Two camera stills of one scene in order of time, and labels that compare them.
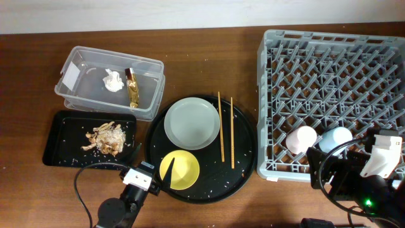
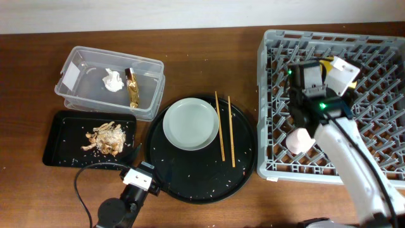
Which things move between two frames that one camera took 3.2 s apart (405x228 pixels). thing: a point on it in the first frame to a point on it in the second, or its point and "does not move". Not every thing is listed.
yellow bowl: [185, 170] to [328, 63]
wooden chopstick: [221, 132] does not move
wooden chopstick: [232, 133] does not move
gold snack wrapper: [133, 87] does not move
